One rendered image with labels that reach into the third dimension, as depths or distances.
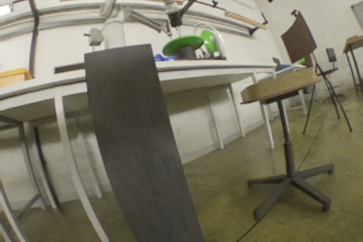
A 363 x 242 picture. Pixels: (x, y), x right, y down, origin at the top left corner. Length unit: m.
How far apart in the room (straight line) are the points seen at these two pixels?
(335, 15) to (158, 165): 5.49
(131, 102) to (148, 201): 0.32
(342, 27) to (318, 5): 0.95
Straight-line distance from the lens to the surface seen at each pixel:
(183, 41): 1.05
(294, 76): 0.71
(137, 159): 0.49
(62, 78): 0.84
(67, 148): 0.84
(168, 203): 0.56
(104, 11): 0.78
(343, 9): 5.59
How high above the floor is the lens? 0.57
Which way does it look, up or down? 4 degrees up
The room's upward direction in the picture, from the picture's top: 15 degrees counter-clockwise
